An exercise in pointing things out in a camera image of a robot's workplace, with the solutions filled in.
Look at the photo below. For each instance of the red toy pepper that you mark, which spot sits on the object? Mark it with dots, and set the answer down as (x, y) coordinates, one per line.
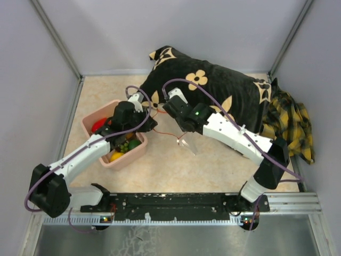
(101, 124)

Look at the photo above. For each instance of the yellow plaid shirt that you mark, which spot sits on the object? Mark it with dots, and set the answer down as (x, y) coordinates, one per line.
(289, 120)

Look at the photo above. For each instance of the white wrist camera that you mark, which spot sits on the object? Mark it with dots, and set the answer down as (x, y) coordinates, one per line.
(136, 99)
(177, 92)

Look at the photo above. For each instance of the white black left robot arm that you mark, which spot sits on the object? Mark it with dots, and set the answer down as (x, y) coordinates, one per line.
(50, 189)

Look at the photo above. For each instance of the yellow toy lemon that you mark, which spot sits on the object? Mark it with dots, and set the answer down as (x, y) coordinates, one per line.
(116, 155)

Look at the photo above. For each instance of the clear zip bag red zipper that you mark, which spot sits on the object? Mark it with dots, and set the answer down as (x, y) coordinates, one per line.
(169, 127)

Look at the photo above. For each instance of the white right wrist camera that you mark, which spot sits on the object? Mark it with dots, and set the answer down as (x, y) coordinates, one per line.
(177, 92)

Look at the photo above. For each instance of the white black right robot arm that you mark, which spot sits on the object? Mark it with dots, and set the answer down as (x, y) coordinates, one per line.
(264, 152)

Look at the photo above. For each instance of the aluminium frame rail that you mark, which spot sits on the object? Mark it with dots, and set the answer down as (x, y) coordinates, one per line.
(280, 204)

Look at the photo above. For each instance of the pink plastic basket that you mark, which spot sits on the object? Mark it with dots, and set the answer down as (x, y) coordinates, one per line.
(129, 157)

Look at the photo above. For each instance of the green toy lime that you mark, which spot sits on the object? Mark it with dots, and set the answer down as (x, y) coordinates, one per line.
(133, 144)

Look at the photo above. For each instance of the green toy grapes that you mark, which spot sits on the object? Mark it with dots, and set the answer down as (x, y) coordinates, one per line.
(123, 148)

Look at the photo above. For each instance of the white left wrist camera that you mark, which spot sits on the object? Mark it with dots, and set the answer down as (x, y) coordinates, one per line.
(136, 99)

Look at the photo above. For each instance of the brown toy kiwi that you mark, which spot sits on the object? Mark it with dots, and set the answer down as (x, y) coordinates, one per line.
(129, 135)

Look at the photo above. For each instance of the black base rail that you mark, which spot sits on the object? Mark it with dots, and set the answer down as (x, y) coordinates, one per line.
(176, 206)

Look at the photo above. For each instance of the black floral pillow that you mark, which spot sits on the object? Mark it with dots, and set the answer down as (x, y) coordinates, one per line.
(245, 99)

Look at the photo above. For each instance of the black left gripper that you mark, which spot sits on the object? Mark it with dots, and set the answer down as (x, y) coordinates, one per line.
(148, 125)

